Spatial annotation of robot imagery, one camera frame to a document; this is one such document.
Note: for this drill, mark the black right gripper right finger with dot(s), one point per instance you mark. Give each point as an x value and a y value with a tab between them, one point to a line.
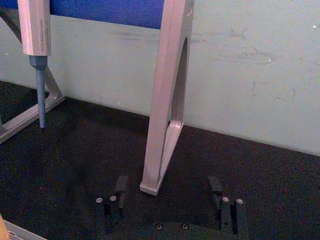
231	215

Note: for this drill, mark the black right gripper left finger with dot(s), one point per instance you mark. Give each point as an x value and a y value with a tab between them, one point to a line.
113	212

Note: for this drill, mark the black table cloth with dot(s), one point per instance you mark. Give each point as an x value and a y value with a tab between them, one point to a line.
250	187

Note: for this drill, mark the grey plastic case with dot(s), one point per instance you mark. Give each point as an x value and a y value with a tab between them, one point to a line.
17	231

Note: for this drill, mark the blue panel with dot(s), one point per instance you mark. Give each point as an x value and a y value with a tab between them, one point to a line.
107	11

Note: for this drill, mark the pale grey stand frame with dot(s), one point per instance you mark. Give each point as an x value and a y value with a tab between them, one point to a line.
162	125

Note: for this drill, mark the plain pale wall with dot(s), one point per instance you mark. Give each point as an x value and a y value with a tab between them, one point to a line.
250	75

